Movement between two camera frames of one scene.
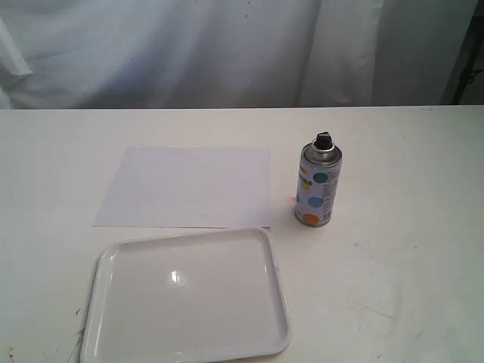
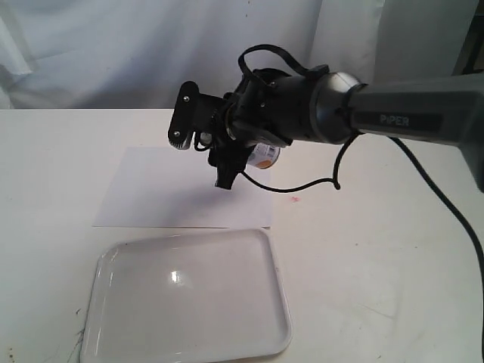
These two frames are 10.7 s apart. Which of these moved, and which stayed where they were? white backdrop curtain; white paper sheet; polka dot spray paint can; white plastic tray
Moved: polka dot spray paint can
Stayed: white backdrop curtain; white paper sheet; white plastic tray
